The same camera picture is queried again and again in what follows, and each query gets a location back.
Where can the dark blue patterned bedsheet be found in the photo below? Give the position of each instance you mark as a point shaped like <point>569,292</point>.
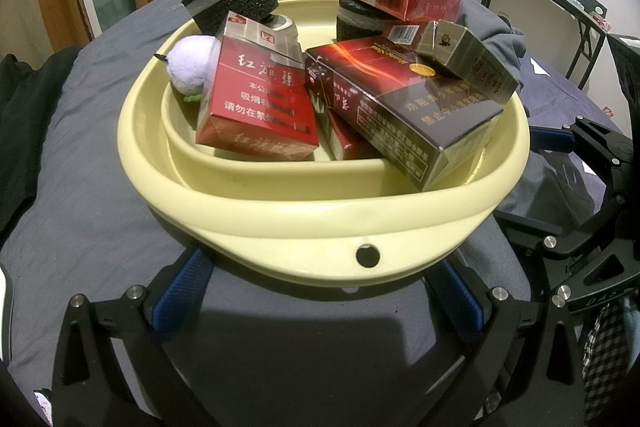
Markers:
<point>555,97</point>

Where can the black white checked cloth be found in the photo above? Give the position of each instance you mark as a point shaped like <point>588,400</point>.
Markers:
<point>605,357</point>

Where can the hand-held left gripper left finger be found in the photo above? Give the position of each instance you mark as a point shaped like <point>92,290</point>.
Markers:
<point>182,292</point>

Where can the black frame folding table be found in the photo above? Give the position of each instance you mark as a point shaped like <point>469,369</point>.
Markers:
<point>545,7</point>

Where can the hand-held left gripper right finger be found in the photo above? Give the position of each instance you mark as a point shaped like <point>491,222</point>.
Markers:
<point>457,292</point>

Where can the dark brown cigarette box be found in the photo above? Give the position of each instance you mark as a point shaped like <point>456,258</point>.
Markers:
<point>400,122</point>

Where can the silver round gadget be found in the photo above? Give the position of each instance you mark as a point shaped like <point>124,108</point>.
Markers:
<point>282,25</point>

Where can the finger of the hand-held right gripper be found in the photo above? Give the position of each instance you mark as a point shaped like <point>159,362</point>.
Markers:
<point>560,247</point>
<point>550,141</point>

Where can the gold brown cigarette pack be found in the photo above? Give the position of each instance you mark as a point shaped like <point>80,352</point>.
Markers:
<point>475,62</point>

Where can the red and silver cigarette box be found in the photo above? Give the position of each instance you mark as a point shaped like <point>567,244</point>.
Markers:
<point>255,107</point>

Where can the white plush ball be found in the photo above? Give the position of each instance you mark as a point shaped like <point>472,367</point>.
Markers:
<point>192,62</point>

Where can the pale yellow plastic basin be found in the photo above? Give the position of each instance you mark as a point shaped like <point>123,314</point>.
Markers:
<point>300,217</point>

